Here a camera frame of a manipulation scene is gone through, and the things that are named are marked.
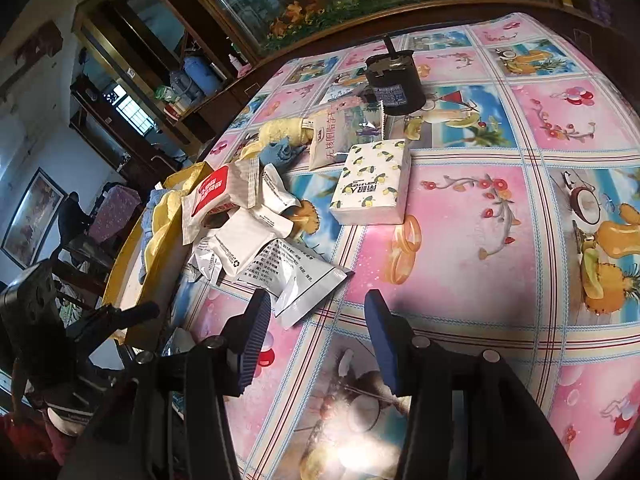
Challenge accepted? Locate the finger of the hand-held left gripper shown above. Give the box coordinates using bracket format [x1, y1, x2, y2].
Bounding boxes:
[66, 302, 161, 357]

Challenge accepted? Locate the table with pink cloth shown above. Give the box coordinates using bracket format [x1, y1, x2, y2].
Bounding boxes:
[87, 184, 143, 246]

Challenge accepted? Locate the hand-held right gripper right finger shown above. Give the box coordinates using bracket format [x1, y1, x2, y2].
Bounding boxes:
[364, 290, 582, 480]

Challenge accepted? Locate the pale yellow towel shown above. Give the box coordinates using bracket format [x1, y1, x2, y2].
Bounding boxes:
[239, 117, 315, 160]

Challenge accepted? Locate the framed wall picture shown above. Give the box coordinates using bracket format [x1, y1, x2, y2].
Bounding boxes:
[0, 167, 68, 271]

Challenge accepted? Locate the grey-blue water jug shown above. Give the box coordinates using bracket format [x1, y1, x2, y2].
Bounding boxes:
[168, 71, 193, 103]

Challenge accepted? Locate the blue towel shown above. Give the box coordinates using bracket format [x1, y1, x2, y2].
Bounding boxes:
[137, 187, 171, 283]

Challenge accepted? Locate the red and white packet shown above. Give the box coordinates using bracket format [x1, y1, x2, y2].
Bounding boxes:
[181, 162, 261, 244]

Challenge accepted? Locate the pale yellow cloth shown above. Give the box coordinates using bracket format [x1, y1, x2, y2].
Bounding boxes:
[142, 187, 188, 273]

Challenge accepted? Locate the printed tablecloth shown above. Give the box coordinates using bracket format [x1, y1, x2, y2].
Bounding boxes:
[172, 12, 640, 480]

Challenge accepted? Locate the large white foil packet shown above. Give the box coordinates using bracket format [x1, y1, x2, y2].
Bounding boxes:
[235, 237, 356, 331]

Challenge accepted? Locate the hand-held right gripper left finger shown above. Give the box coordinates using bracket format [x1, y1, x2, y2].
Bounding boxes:
[60, 288, 273, 480]

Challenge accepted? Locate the crumpled white foil packet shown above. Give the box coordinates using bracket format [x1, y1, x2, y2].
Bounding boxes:
[187, 235, 226, 286]

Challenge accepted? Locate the dark wooden cabinet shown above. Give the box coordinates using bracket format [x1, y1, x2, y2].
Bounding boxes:
[70, 0, 261, 161]

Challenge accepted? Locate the blue thermos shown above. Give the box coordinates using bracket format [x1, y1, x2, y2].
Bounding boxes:
[182, 56, 218, 97]

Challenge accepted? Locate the lemon print tissue pack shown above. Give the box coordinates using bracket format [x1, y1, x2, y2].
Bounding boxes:
[329, 138, 413, 226]

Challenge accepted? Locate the small blue cloth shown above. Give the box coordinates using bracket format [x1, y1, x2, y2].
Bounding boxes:
[257, 141, 306, 167]

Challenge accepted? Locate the yellow cardboard box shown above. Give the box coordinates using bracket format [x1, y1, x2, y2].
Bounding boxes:
[102, 160, 216, 347]

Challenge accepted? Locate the beige snack packet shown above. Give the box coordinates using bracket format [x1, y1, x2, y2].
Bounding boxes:
[307, 102, 386, 171]

